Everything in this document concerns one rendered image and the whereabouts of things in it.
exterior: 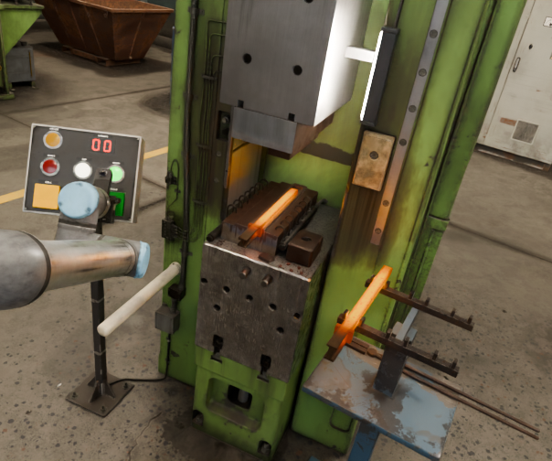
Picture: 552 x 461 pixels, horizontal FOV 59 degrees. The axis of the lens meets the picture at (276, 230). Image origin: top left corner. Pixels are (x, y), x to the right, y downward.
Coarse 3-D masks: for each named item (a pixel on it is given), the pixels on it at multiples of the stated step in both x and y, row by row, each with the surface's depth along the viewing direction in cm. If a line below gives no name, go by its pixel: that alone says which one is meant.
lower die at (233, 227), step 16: (272, 192) 186; (304, 192) 189; (240, 208) 173; (256, 208) 172; (288, 208) 175; (304, 208) 179; (224, 224) 163; (240, 224) 160; (272, 224) 163; (288, 224) 165; (256, 240) 160; (272, 240) 158
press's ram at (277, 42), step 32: (256, 0) 129; (288, 0) 126; (320, 0) 123; (352, 0) 134; (256, 32) 133; (288, 32) 129; (320, 32) 126; (352, 32) 145; (224, 64) 140; (256, 64) 136; (288, 64) 133; (320, 64) 130; (352, 64) 157; (224, 96) 144; (256, 96) 140; (288, 96) 136; (320, 96) 134
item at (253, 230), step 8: (288, 192) 183; (296, 192) 186; (280, 200) 176; (288, 200) 178; (272, 208) 170; (280, 208) 171; (264, 216) 164; (272, 216) 166; (256, 224) 158; (264, 224) 160; (248, 232) 152; (256, 232) 156; (240, 240) 149; (248, 240) 152
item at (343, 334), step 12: (384, 276) 145; (372, 288) 138; (360, 300) 133; (372, 300) 135; (360, 312) 128; (336, 324) 121; (348, 324) 123; (336, 336) 117; (348, 336) 120; (336, 348) 113
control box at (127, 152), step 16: (32, 128) 154; (48, 128) 155; (64, 128) 155; (32, 144) 154; (64, 144) 155; (80, 144) 156; (96, 144) 156; (112, 144) 157; (128, 144) 157; (144, 144) 165; (32, 160) 154; (64, 160) 155; (80, 160) 156; (96, 160) 156; (112, 160) 157; (128, 160) 157; (32, 176) 154; (48, 176) 155; (64, 176) 155; (128, 176) 157; (32, 192) 154; (128, 192) 157; (32, 208) 154; (128, 208) 157
